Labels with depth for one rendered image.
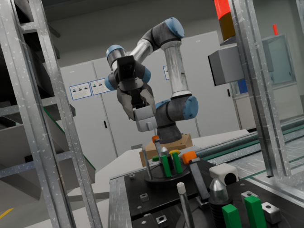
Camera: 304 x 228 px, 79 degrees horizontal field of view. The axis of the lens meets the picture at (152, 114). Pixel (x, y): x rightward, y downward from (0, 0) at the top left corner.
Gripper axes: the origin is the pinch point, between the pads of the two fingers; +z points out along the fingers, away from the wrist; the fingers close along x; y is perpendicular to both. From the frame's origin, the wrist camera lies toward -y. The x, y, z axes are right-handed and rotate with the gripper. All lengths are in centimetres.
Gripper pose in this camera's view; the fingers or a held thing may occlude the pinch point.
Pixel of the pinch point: (143, 111)
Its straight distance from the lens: 49.0
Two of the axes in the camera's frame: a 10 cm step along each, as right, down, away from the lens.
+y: 0.2, 6.5, 7.6
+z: 3.4, 7.1, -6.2
